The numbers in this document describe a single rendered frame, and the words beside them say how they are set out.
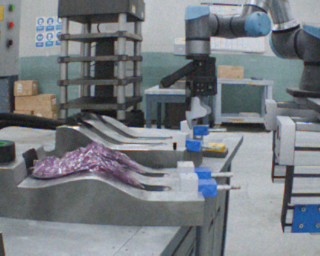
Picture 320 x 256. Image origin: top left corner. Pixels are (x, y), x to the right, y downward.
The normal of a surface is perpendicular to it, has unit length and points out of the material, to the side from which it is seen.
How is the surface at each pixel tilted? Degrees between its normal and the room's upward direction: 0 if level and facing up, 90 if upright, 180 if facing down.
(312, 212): 90
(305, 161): 90
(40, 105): 87
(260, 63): 90
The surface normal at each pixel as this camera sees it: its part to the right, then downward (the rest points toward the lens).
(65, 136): -0.29, 0.15
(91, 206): 0.00, 0.15
